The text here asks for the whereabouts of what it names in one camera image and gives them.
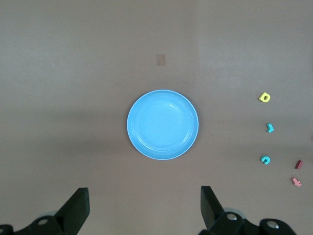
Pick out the blue plate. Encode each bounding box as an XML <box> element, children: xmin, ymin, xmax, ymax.
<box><xmin>126</xmin><ymin>89</ymin><xmax>200</xmax><ymax>161</ymax></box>

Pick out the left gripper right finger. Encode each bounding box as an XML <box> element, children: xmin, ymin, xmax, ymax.
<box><xmin>199</xmin><ymin>186</ymin><xmax>245</xmax><ymax>235</ymax></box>

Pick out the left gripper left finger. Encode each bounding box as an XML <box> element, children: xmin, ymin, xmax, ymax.
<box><xmin>13</xmin><ymin>187</ymin><xmax>90</xmax><ymax>235</ymax></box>

